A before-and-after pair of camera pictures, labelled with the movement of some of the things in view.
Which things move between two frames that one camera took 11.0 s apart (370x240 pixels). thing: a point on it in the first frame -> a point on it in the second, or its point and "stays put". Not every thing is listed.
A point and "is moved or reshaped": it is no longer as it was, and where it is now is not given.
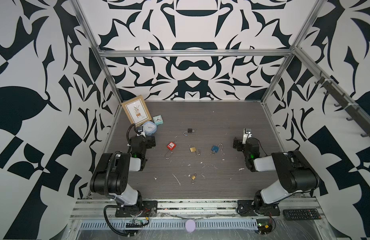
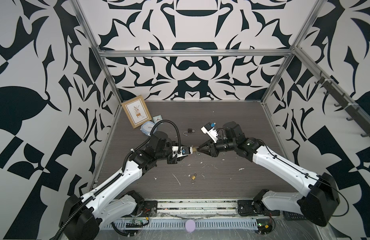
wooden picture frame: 137,110 stays put
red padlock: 171,146 is moved or reshaped
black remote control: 299,214 stays put
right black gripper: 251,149 -> 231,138
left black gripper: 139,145 -> 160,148
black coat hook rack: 354,111 stays put
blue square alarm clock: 150,128 stays put
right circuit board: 264,226 stays put
